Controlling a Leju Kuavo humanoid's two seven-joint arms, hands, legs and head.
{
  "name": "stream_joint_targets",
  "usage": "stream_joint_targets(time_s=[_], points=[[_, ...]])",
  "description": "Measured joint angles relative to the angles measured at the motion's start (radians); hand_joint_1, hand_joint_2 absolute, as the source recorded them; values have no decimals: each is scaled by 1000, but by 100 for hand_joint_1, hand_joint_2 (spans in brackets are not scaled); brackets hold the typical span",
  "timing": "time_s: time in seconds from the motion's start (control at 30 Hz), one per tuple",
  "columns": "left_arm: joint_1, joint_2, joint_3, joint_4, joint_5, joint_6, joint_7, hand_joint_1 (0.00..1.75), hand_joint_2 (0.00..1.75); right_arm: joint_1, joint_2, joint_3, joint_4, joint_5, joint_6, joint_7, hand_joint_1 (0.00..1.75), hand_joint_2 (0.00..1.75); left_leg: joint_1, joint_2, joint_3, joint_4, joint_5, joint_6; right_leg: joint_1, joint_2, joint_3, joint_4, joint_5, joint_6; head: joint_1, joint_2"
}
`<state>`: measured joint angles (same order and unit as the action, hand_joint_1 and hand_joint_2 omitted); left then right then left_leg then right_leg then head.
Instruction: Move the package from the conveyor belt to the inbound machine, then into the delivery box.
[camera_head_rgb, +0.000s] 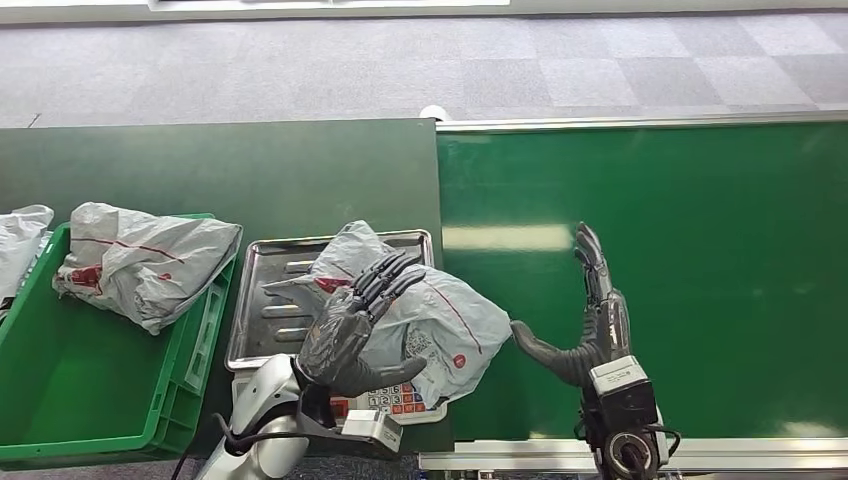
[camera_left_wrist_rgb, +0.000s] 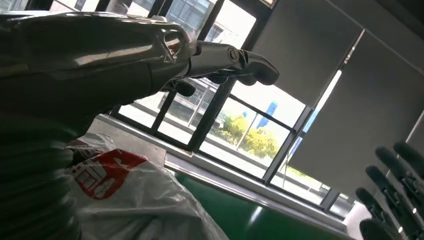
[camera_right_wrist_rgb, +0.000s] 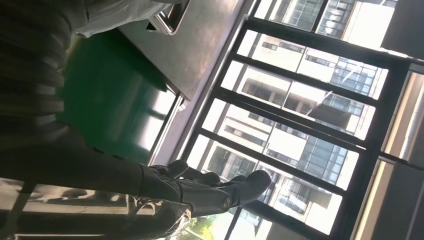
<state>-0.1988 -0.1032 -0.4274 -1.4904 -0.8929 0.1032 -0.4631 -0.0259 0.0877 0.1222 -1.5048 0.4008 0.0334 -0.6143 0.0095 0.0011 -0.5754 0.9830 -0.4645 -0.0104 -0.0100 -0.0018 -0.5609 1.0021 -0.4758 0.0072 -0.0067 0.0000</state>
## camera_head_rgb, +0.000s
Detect stainless steel scale tray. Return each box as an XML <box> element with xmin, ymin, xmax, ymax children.
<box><xmin>225</xmin><ymin>229</ymin><xmax>435</xmax><ymax>372</ymax></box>

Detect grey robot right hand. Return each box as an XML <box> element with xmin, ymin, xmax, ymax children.
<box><xmin>510</xmin><ymin>221</ymin><xmax>633</xmax><ymax>390</ymax></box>

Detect silver conveyor side rail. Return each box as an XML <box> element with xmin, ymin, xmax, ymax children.
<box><xmin>418</xmin><ymin>437</ymin><xmax>848</xmax><ymax>473</ymax></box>
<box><xmin>435</xmin><ymin>111</ymin><xmax>848</xmax><ymax>134</ymax></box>

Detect green conveyor belt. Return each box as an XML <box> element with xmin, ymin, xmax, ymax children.
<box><xmin>435</xmin><ymin>122</ymin><xmax>848</xmax><ymax>442</ymax></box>

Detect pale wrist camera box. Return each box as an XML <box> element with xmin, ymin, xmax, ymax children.
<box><xmin>587</xmin><ymin>354</ymin><xmax>661</xmax><ymax>432</ymax></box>
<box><xmin>341</xmin><ymin>408</ymin><xmax>405</xmax><ymax>456</ymax></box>

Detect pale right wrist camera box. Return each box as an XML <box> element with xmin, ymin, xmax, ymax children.
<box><xmin>587</xmin><ymin>354</ymin><xmax>661</xmax><ymax>432</ymax></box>

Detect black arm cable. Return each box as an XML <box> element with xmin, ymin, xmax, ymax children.
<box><xmin>170</xmin><ymin>411</ymin><xmax>313</xmax><ymax>480</ymax></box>

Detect grey plastic package with barcode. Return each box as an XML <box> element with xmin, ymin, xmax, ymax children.
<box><xmin>261</xmin><ymin>220</ymin><xmax>513</xmax><ymax>411</ymax></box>

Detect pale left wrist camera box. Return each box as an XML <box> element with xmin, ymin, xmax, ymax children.
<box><xmin>341</xmin><ymin>408</ymin><xmax>405</xmax><ymax>456</ymax></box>

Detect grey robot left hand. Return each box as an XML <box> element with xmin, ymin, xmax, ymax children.
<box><xmin>296</xmin><ymin>250</ymin><xmax>429</xmax><ymax>399</ymax></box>

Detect green plastic crate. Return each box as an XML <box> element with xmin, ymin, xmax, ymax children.
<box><xmin>0</xmin><ymin>213</ymin><xmax>240</xmax><ymax>466</ymax></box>

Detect grey plastic package red stripe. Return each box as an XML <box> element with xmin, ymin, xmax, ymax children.
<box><xmin>52</xmin><ymin>201</ymin><xmax>244</xmax><ymax>337</ymax></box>

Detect white electronic scale body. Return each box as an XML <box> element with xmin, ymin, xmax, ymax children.
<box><xmin>231</xmin><ymin>367</ymin><xmax>449</xmax><ymax>427</ymax></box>

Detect white plastic package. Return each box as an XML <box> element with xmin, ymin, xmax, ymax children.
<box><xmin>0</xmin><ymin>204</ymin><xmax>56</xmax><ymax>313</ymax></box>

